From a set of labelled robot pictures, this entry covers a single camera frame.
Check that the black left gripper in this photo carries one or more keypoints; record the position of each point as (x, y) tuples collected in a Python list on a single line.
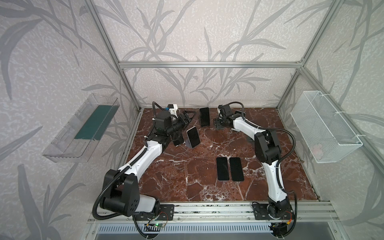
[(184, 120)]

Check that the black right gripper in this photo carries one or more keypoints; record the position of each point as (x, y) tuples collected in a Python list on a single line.
[(220, 121)]

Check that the black phone front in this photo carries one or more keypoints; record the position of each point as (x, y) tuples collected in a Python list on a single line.
[(222, 169)]

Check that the black phone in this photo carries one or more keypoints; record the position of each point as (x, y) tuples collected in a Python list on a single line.
[(178, 140), (204, 117), (236, 170), (193, 138), (222, 169)]

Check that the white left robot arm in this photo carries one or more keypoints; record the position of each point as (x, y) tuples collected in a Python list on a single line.
[(120, 195)]

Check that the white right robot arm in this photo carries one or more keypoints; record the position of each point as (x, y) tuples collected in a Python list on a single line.
[(268, 151)]

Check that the green circuit board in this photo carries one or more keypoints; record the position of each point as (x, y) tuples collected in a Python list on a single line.
[(153, 227)]

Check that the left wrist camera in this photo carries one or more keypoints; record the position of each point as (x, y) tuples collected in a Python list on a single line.
[(173, 108)]

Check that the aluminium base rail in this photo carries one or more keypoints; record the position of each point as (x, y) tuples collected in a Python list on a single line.
[(241, 212)]

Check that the white wire mesh basket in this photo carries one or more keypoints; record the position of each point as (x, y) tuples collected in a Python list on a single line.
[(327, 134)]

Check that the clear acrylic wall tray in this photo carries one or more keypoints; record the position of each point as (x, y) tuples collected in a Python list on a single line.
[(79, 138)]

